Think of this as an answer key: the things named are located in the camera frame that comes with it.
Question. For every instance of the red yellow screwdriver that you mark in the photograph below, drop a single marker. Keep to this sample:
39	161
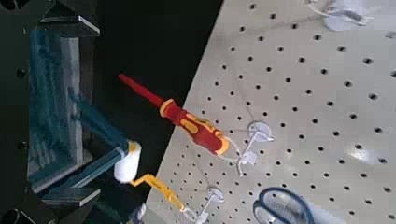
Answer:
199	130

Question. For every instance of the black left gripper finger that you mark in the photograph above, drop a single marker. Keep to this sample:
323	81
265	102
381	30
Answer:
73	23
70	202

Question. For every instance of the white perforated pegboard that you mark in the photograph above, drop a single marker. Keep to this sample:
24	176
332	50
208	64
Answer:
311	81

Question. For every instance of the black mat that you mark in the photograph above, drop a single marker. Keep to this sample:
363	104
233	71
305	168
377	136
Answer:
149	46

